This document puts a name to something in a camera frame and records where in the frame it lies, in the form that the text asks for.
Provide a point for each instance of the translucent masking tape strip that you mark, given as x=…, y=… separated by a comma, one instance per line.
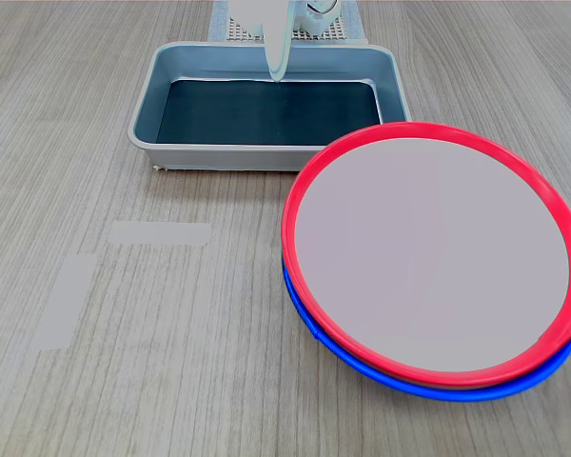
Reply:
x=64, y=304
x=357, y=21
x=159, y=233
x=217, y=21

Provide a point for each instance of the pale perforated base plate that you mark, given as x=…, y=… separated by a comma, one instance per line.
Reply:
x=336, y=31

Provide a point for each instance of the red-rimmed white plate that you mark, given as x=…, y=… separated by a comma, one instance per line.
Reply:
x=433, y=252

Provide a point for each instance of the steel tray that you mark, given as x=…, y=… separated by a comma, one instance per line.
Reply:
x=145, y=119

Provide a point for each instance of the blue-rimmed white plate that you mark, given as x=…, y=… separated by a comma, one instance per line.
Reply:
x=457, y=396

